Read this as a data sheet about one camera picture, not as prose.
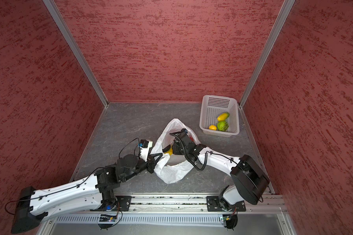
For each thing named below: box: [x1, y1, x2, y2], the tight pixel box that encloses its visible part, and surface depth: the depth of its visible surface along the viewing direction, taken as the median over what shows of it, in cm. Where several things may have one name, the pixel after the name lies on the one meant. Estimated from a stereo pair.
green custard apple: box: [217, 120, 229, 132], surface depth 102 cm
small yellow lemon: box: [208, 124, 218, 131], surface depth 102 cm
